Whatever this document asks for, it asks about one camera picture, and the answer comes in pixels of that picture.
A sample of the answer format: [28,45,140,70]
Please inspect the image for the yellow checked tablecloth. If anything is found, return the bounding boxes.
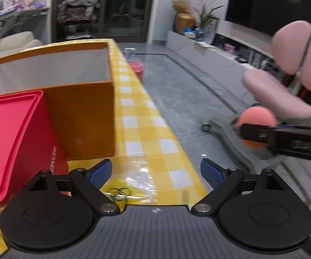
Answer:
[0,38,209,252]

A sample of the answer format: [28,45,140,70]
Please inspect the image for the grey chair base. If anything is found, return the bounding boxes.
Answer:
[202,21,311,168]

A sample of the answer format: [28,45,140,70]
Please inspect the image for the dried flower bunch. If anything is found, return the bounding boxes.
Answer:
[171,0,191,14]

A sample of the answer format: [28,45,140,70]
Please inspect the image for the beige sofa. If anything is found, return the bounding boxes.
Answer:
[0,31,43,54]

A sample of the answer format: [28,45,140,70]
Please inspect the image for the yellow plastic bag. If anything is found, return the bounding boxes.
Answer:
[101,164,159,209]

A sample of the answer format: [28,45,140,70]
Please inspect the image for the white television cabinet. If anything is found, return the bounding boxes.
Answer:
[167,30,280,71]

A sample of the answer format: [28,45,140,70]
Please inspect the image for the red lidded clear container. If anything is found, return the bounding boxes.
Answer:
[0,90,69,209]

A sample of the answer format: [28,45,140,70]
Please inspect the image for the green potted plant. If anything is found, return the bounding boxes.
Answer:
[194,4,225,29]

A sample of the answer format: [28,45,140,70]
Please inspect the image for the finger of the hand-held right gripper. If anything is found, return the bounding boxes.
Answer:
[239,123,280,144]

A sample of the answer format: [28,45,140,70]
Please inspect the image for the coral sponge ball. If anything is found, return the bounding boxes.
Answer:
[237,106,278,149]

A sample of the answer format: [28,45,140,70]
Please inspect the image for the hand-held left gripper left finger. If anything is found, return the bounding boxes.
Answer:
[23,159,120,215]

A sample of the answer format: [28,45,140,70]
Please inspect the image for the pink plastic basket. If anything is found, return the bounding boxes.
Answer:
[128,60,145,82]

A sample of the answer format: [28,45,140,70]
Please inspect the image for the black shelf cart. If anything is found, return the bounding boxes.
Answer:
[57,0,100,40]

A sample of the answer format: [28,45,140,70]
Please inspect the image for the orange cardboard box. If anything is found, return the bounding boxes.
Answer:
[0,39,116,160]

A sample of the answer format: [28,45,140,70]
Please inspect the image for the blue snack packets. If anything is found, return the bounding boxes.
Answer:
[183,27,199,39]

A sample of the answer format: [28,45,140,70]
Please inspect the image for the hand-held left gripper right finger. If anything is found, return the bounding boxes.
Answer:
[191,159,288,217]

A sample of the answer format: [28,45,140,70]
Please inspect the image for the glass sliding door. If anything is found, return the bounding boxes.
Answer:
[51,0,156,43]

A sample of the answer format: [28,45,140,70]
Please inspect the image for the gold vase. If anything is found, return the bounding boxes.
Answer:
[174,13,196,34]

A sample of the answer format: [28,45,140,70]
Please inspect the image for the black television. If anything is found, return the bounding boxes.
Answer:
[225,0,311,37]

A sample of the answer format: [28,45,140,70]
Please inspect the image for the cluttered grey desk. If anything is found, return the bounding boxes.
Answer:
[0,5,50,33]

